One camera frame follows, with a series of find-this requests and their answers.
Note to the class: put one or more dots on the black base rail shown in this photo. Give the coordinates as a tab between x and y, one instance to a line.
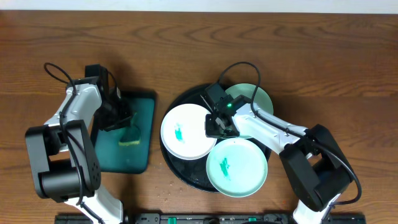
273	218

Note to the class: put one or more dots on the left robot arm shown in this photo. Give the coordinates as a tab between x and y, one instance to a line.
64	165

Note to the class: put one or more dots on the mint plate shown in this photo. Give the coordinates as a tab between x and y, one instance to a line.
236	167
262	99

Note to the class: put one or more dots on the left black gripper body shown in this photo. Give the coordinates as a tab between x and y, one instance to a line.
115	121

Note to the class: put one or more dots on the rectangular black water tray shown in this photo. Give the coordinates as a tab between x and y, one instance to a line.
127	159

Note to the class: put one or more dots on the white plate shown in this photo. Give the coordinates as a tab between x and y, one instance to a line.
183	132

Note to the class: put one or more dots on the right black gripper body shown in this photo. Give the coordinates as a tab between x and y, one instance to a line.
212	129

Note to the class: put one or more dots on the green yellow sponge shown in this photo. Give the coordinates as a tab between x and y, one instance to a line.
132	134

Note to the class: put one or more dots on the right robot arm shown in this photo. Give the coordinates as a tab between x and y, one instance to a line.
316	167

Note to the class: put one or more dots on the round black tray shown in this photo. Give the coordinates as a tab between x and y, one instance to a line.
192	173

